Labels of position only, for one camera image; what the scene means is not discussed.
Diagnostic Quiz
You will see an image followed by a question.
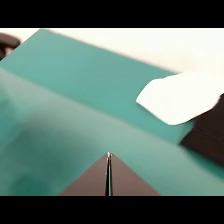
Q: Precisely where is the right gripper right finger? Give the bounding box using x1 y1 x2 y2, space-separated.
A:
108 152 161 197

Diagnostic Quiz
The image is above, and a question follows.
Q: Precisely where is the black garment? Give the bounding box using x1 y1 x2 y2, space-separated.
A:
0 32 22 61
179 94 224 168

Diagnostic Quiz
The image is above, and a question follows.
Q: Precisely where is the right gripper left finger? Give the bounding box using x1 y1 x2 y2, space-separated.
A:
59 152 110 197

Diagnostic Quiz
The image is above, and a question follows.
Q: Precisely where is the white garment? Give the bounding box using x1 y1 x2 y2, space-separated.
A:
135 71 224 126

